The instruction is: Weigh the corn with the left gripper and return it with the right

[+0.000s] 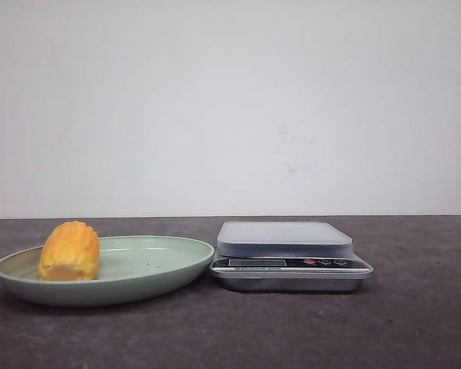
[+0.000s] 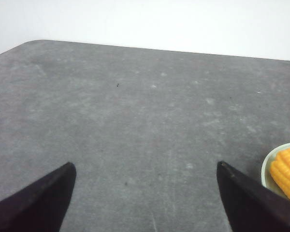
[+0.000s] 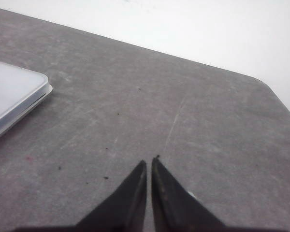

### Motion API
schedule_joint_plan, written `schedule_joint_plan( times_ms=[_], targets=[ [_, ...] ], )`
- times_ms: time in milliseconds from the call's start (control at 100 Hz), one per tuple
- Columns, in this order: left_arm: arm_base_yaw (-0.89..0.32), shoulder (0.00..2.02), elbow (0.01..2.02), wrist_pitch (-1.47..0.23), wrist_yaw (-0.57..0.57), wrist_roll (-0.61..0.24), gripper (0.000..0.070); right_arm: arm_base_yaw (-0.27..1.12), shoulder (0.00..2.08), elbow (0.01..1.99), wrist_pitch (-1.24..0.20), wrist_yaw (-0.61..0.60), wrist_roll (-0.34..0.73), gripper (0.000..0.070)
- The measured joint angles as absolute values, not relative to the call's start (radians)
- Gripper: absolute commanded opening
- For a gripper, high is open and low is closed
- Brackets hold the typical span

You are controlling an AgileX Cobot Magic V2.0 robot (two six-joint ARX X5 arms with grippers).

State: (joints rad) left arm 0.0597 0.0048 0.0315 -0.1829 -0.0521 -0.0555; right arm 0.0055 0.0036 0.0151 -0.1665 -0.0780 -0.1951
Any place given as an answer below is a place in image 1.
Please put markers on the yellow corn cob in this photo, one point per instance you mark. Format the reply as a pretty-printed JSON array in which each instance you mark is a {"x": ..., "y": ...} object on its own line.
[{"x": 70, "y": 253}]

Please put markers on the silver digital kitchen scale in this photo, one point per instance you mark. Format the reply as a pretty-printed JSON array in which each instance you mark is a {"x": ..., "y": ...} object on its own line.
[{"x": 286, "y": 256}]

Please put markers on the light green plate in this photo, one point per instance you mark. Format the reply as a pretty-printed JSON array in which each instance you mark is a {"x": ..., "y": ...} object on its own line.
[{"x": 131, "y": 268}]

